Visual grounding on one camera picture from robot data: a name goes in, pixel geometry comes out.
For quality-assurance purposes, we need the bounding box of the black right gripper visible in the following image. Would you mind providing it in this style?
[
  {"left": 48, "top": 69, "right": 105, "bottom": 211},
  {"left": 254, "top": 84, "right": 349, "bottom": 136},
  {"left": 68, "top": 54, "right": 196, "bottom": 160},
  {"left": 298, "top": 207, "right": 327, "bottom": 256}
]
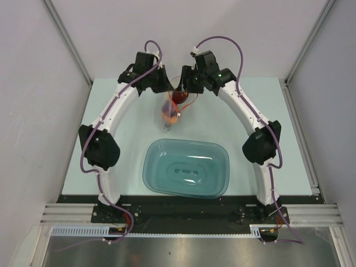
[{"left": 177, "top": 65, "right": 207, "bottom": 94}]

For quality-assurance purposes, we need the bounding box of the dark purple fake fruit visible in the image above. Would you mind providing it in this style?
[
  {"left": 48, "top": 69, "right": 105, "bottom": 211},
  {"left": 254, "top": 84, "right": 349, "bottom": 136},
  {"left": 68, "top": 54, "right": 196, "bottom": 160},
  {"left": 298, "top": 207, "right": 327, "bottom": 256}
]
[{"left": 172, "top": 91, "right": 189, "bottom": 105}]

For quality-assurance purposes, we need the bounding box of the clear zip bag orange seal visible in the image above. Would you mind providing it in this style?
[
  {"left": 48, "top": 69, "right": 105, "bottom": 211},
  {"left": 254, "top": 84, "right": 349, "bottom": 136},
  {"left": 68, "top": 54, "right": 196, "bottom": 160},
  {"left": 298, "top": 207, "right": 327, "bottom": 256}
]
[{"left": 160, "top": 76, "right": 199, "bottom": 131}]

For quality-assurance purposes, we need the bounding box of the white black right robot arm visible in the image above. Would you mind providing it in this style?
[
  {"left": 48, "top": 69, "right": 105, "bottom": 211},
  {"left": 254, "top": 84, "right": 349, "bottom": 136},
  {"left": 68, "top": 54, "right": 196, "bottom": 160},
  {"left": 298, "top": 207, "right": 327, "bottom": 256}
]
[{"left": 179, "top": 49, "right": 281, "bottom": 223}]

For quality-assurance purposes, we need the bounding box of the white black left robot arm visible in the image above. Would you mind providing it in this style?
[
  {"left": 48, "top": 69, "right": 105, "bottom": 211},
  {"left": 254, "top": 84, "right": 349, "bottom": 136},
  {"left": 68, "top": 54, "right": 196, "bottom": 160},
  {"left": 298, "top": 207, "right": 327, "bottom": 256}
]
[{"left": 78, "top": 51, "right": 173, "bottom": 223}]

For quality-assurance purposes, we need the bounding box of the teal transparent plastic tub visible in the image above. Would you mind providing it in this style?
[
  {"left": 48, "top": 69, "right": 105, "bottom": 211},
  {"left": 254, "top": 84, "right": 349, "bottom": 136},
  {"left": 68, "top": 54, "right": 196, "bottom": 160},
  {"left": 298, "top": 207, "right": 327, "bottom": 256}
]
[{"left": 142, "top": 139, "right": 230, "bottom": 199}]

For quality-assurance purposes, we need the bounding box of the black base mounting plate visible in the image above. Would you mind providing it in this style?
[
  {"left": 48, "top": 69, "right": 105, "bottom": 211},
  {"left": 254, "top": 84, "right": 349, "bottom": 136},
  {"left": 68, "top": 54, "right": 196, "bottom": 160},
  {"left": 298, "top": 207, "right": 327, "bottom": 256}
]
[{"left": 57, "top": 195, "right": 324, "bottom": 234}]

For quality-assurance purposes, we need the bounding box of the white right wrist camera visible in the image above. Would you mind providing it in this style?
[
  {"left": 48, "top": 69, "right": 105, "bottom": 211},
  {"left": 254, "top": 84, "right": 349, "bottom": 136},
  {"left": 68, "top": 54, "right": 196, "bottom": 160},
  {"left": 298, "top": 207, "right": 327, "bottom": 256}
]
[{"left": 190, "top": 47, "right": 200, "bottom": 57}]

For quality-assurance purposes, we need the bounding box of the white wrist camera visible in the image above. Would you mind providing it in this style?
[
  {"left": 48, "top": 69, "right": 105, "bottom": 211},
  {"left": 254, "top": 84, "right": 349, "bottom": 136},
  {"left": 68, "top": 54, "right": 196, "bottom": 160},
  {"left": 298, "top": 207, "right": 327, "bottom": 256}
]
[
  {"left": 190, "top": 47, "right": 200, "bottom": 57},
  {"left": 145, "top": 50, "right": 162, "bottom": 61}
]

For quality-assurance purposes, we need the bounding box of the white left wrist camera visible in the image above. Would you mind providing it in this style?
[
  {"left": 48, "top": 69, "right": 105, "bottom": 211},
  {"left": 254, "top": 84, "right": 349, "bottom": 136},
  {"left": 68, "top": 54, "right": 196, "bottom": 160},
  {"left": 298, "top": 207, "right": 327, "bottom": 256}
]
[{"left": 145, "top": 50, "right": 162, "bottom": 61}]

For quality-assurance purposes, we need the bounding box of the aluminium corner rail right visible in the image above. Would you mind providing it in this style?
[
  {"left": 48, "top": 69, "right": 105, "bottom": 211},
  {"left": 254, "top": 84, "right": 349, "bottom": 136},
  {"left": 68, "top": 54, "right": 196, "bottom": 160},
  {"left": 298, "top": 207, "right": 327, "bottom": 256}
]
[{"left": 285, "top": 0, "right": 339, "bottom": 83}]

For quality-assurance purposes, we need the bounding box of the aluminium corner rail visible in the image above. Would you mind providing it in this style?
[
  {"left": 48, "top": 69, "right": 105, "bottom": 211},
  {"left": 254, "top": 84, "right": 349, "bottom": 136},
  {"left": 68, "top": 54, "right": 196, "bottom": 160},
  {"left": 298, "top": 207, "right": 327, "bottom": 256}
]
[
  {"left": 285, "top": 0, "right": 339, "bottom": 83},
  {"left": 41, "top": 0, "right": 93, "bottom": 88}
]

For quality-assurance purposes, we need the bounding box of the aluminium corner rail left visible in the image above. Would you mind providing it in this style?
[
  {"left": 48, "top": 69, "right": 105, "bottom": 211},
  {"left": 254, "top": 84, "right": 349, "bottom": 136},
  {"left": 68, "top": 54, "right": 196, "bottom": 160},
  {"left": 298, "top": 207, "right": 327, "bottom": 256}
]
[{"left": 41, "top": 0, "right": 93, "bottom": 88}]

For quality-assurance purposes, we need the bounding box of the aluminium front rail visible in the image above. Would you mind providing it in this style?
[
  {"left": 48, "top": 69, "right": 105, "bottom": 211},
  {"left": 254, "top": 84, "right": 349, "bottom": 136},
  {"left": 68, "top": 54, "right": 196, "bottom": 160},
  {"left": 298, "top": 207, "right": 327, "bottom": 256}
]
[{"left": 40, "top": 204, "right": 343, "bottom": 227}]

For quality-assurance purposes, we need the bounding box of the white slotted cable duct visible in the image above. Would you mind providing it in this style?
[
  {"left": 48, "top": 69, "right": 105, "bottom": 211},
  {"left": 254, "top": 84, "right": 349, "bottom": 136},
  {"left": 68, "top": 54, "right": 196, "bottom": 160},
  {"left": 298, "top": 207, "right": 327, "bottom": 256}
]
[{"left": 51, "top": 224, "right": 264, "bottom": 239}]

